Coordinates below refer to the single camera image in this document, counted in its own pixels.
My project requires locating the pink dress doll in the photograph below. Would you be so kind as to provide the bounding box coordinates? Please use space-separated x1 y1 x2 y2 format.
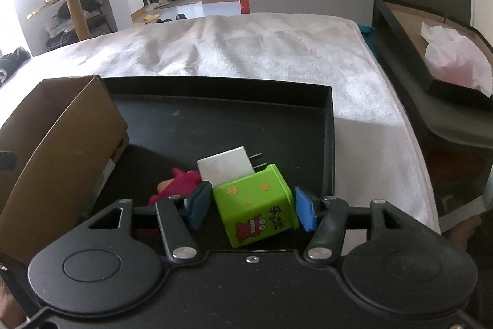
148 168 202 205

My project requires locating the green toy box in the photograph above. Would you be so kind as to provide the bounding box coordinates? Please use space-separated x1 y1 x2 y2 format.
213 164 299 248

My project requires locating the white charger plug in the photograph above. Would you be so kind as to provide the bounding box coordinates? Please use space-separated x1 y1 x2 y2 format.
197 146 266 188

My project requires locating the brown cardboard box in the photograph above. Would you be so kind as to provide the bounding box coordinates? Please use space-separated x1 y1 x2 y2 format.
1 76 129 264

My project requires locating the white bed blanket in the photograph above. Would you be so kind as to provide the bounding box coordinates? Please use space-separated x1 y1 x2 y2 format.
1 13 439 230

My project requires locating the black tray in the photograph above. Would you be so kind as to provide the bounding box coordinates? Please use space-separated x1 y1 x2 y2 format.
80 75 336 249

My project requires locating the black bag on bed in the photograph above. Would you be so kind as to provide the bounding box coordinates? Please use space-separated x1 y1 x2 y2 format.
0 47 31 86

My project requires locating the gold rimmed side table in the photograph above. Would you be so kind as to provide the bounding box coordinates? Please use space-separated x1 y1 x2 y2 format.
27 0 90 41

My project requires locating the large open black box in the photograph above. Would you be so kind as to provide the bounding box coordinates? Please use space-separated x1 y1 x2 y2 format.
372 0 493 153

